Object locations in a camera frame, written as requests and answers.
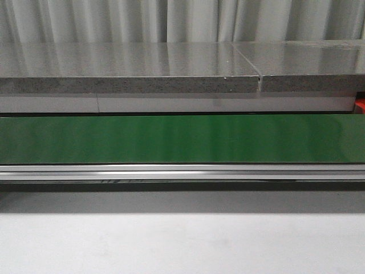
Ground grey stone slab shelf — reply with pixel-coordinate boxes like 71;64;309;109
1;41;364;96

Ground green conveyor belt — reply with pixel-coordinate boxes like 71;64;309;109
1;114;364;164

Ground red plastic tray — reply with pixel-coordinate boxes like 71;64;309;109
354;98;365;114

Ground grey curtain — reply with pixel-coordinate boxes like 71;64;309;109
1;1;364;43

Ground aluminium conveyor side rail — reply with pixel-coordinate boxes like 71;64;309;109
1;163;364;181

